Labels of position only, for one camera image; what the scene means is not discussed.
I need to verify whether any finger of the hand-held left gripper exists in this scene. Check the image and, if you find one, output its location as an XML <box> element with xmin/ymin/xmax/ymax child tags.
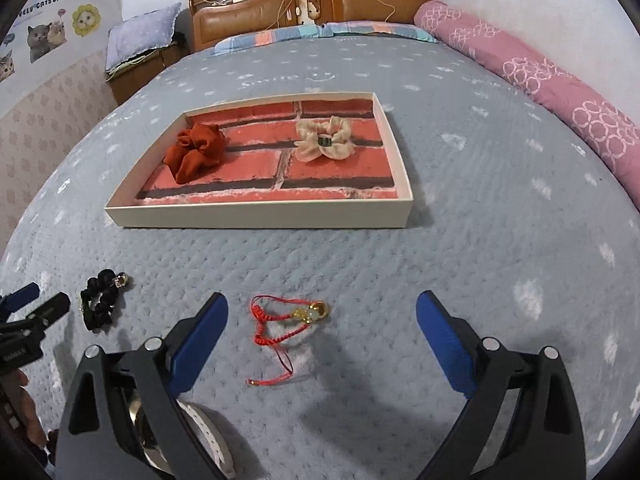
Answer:
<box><xmin>0</xmin><ymin>282</ymin><xmax>41</xmax><ymax>322</ymax></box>
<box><xmin>0</xmin><ymin>292</ymin><xmax>72</xmax><ymax>342</ymax></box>

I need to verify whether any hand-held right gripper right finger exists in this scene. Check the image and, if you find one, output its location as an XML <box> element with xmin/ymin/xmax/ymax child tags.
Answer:
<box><xmin>415</xmin><ymin>290</ymin><xmax>587</xmax><ymax>480</ymax></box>

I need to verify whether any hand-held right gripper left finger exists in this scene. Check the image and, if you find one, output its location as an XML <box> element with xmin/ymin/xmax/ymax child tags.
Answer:
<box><xmin>54</xmin><ymin>291</ymin><xmax>236</xmax><ymax>480</ymax></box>

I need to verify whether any black scrunchie with flower charm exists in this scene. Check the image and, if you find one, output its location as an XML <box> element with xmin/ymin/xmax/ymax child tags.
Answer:
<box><xmin>80</xmin><ymin>269</ymin><xmax>132</xmax><ymax>333</ymax></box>

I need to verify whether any red cord bracelet gold charm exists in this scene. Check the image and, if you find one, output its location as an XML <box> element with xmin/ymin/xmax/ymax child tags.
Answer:
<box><xmin>246</xmin><ymin>296</ymin><xmax>331</xmax><ymax>387</ymax></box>

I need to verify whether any white strap wristwatch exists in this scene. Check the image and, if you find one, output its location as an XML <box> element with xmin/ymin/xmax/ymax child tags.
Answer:
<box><xmin>127</xmin><ymin>390</ymin><xmax>236</xmax><ymax>478</ymax></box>

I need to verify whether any white brick-print tray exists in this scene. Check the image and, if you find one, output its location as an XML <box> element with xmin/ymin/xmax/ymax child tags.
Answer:
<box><xmin>104</xmin><ymin>91</ymin><xmax>415</xmax><ymax>230</ymax></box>

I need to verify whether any person's left hand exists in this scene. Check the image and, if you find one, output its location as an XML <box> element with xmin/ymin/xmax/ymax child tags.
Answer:
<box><xmin>0</xmin><ymin>367</ymin><xmax>51</xmax><ymax>461</ymax></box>

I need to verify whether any grey quilted bedspread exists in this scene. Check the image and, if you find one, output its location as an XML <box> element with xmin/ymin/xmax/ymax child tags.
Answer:
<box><xmin>0</xmin><ymin>35</ymin><xmax>640</xmax><ymax>480</ymax></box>

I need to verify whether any rust red scrunchie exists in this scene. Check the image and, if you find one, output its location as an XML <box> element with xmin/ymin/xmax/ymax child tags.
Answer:
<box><xmin>163</xmin><ymin>122</ymin><xmax>230</xmax><ymax>184</ymax></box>

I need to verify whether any beige scrunchie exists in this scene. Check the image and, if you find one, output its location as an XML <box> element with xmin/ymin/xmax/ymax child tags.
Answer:
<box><xmin>293</xmin><ymin>116</ymin><xmax>357</xmax><ymax>163</ymax></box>

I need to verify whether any wooden nightstand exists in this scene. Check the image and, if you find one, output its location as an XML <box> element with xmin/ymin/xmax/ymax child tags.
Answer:
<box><xmin>106</xmin><ymin>40</ymin><xmax>191</xmax><ymax>107</ymax></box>

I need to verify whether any pink rolled quilt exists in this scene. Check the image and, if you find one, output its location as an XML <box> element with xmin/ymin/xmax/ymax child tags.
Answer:
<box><xmin>414</xmin><ymin>0</ymin><xmax>640</xmax><ymax>208</ymax></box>

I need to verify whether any lavender dotted pillow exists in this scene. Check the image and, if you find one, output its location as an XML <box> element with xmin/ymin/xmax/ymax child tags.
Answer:
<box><xmin>105</xmin><ymin>2</ymin><xmax>183</xmax><ymax>73</ymax></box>

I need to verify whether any striped pastel pillow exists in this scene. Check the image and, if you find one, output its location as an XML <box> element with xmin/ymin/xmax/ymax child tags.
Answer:
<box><xmin>214</xmin><ymin>21</ymin><xmax>438</xmax><ymax>56</ymax></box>

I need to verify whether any wooden headboard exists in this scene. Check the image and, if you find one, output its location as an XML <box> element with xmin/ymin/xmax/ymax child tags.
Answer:
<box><xmin>187</xmin><ymin>0</ymin><xmax>436</xmax><ymax>53</ymax></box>

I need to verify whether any grey cats wall sticker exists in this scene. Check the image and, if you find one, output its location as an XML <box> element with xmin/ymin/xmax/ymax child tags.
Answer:
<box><xmin>27</xmin><ymin>20</ymin><xmax>68</xmax><ymax>63</ymax></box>

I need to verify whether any flower cat wall sticker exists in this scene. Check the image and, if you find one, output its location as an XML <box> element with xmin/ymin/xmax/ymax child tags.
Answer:
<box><xmin>72</xmin><ymin>4</ymin><xmax>103</xmax><ymax>37</ymax></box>

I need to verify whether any white cable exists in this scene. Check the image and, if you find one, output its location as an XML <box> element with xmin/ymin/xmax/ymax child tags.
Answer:
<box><xmin>272</xmin><ymin>0</ymin><xmax>302</xmax><ymax>28</ymax></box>

